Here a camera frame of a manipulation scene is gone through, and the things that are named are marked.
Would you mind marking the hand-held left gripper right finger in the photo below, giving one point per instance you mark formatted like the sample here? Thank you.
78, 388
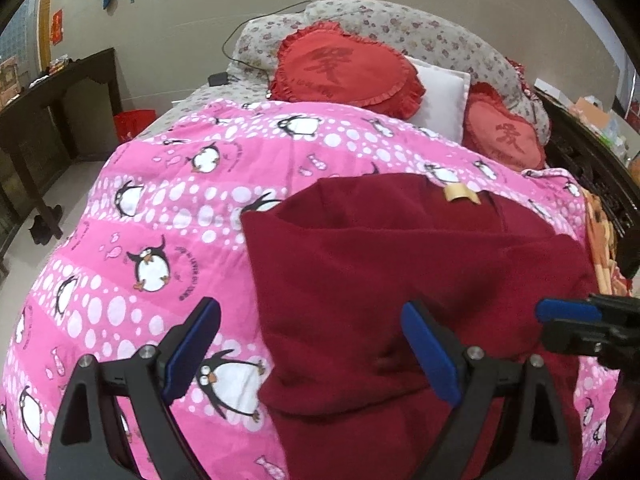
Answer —
432, 355

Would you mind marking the dark wooden table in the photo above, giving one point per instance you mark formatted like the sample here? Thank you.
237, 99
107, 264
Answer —
75, 80

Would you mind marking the red heart-shaped cushion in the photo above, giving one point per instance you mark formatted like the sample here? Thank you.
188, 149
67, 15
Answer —
500, 135
340, 70

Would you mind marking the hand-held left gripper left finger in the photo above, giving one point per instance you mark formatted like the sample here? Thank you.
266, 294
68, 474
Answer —
192, 345

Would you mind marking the gridded glass window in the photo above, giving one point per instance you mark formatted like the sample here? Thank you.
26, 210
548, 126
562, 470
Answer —
20, 35

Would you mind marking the orange yellow blanket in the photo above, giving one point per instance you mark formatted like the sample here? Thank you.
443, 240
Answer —
600, 240

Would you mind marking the white pillow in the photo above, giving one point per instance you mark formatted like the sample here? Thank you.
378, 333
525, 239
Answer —
445, 95

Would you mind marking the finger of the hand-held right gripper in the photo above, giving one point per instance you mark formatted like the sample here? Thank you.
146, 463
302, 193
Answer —
567, 311
575, 337

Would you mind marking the floral bed sheet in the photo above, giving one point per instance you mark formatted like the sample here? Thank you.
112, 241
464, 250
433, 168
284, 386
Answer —
200, 97

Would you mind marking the red frilled cloth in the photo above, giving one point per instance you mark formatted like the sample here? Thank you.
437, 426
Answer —
517, 75

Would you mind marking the red bag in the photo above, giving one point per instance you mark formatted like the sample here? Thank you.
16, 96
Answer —
132, 125

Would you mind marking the pink penguin printed blanket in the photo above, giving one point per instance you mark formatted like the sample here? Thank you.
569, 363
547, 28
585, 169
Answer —
150, 210

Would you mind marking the floral bolster pillow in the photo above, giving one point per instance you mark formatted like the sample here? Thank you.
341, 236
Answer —
400, 25

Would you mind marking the dark red fleece garment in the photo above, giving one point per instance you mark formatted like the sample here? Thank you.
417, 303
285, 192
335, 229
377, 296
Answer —
375, 270

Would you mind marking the red wall sticker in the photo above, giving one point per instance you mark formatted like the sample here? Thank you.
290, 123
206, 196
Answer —
57, 26

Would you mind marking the orange printed box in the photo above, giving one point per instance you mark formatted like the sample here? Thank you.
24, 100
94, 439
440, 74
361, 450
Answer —
9, 80

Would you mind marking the tan cardboard box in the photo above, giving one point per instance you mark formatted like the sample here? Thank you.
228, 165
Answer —
592, 106

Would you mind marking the black charger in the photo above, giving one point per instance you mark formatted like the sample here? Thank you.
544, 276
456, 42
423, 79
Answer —
218, 79

